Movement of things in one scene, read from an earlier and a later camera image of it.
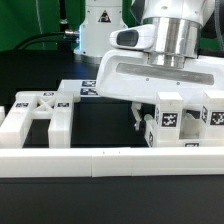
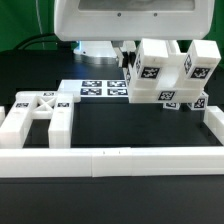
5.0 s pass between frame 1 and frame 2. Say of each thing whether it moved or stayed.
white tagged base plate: stayed
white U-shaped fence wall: stayed
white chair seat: moved
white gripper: moved
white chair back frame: stayed
